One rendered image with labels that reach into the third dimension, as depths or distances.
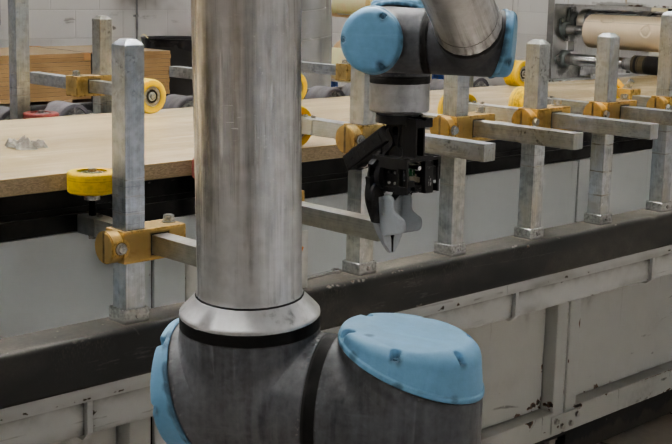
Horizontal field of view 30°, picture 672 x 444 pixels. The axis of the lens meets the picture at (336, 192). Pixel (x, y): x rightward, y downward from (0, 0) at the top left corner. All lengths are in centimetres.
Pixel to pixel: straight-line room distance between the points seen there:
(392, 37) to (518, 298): 108
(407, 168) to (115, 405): 59
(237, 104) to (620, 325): 233
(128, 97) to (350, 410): 77
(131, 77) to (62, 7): 833
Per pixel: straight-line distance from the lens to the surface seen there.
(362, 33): 170
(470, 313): 255
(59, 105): 361
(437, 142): 214
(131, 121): 188
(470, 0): 152
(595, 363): 339
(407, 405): 124
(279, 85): 124
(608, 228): 281
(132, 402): 201
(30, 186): 206
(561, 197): 307
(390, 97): 183
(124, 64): 187
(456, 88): 238
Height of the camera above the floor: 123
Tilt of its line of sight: 10 degrees down
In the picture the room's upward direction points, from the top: 1 degrees clockwise
